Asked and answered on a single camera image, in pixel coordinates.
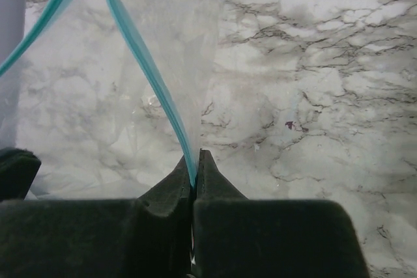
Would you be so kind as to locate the clear zip top bag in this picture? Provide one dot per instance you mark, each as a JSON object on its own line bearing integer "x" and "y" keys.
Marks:
{"x": 108, "y": 94}

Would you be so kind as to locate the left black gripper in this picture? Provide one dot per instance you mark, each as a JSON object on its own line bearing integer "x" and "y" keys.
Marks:
{"x": 18, "y": 170}

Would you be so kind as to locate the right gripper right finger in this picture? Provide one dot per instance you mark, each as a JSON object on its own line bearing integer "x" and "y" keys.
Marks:
{"x": 238, "y": 237}

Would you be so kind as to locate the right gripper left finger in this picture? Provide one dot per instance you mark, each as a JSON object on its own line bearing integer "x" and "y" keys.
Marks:
{"x": 149, "y": 236}

